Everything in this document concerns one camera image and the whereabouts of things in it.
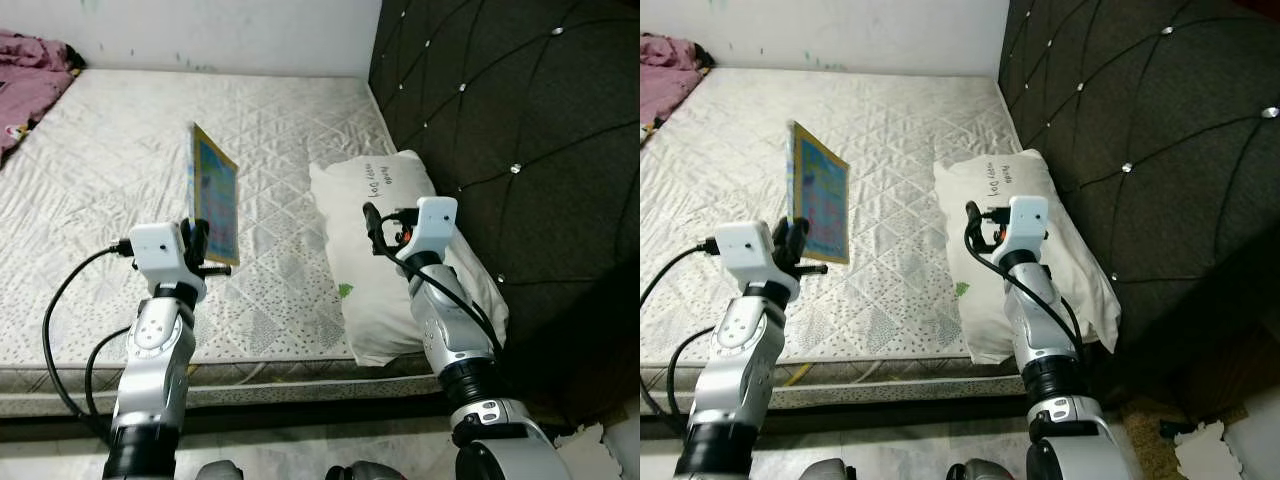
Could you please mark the purple cartoon print blanket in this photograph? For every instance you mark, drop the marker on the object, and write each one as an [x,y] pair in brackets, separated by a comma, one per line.
[660,95]
[25,95]

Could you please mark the grey robot right leg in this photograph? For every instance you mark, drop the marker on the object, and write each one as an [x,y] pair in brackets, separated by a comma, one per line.
[985,470]
[365,472]

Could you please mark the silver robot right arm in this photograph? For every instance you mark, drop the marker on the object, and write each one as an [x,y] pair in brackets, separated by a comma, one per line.
[455,340]
[1040,330]

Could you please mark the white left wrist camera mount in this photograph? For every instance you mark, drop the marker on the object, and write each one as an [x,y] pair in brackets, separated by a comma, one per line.
[742,250]
[158,250]

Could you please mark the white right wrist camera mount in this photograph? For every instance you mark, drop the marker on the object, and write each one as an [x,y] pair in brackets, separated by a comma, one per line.
[1022,220]
[432,220]

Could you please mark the colourful picture book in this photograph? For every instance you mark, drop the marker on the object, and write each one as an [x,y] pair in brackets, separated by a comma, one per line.
[822,200]
[215,200]

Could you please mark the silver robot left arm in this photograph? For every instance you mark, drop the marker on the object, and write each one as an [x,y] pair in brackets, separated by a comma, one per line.
[155,370]
[735,370]

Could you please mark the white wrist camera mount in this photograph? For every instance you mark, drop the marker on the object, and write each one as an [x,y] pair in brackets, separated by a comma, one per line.
[158,250]
[1022,220]
[432,220]
[742,250]

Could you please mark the white jagged foam piece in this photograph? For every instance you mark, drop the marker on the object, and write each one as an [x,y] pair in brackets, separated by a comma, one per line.
[1208,455]
[588,455]

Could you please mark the grey quilted mattress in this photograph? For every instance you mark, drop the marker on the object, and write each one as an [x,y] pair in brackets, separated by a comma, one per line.
[900,110]
[120,150]

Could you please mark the white lettered pillow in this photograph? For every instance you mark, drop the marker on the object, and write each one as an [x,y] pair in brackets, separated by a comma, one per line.
[985,290]
[370,200]

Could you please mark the black tufted headboard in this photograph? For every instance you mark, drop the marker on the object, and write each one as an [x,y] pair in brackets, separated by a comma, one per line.
[520,100]
[1150,100]

